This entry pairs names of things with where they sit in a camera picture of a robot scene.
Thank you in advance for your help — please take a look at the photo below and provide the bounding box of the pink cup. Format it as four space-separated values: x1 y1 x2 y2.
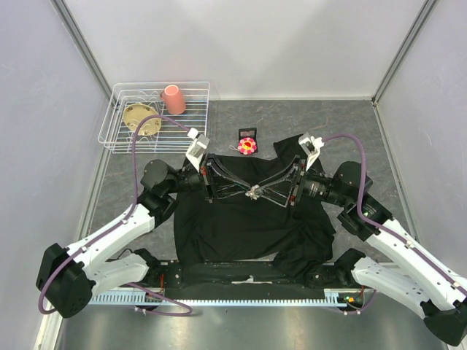
160 85 186 115

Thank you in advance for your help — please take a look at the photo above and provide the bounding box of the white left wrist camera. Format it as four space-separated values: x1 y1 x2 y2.
185 128 209 171

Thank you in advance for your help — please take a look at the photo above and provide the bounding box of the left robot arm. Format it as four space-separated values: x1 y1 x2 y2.
36 154 252 318

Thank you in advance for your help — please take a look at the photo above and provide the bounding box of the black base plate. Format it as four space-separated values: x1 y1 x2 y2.
139 260 360 289

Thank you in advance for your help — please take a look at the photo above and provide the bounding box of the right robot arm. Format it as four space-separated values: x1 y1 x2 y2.
250 159 466 346

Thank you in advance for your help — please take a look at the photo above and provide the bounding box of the black t-shirt garment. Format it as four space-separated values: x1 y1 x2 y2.
171 133 337 282

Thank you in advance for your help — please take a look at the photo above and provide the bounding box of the pink white flower brooch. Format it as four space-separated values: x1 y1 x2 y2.
229 137 258 155

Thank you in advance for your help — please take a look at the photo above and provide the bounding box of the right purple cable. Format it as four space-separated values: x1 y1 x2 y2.
319 133 467 316

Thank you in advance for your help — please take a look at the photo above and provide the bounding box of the black open jewelry box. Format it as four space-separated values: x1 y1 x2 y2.
238 128 257 143

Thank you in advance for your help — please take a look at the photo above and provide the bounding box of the white leaf brooch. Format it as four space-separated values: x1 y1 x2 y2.
245 184 263 200

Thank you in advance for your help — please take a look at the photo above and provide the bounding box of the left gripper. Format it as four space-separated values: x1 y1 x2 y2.
165 152 251 202

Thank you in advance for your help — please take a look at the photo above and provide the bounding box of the white wire dish rack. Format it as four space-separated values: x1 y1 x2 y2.
98 81 210 154

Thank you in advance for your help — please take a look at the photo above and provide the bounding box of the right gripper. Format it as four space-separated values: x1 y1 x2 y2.
255 155 350 207

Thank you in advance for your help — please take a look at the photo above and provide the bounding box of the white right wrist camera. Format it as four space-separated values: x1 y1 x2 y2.
298 133 324 171

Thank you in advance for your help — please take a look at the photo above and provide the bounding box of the grey cable duct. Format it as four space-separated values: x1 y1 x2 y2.
89 289 347 308

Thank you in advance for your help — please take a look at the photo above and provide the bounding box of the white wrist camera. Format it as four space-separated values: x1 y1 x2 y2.
185 128 209 171
298 133 324 171

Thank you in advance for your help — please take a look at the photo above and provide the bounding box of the yellow plate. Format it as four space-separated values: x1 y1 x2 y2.
123 104 161 136

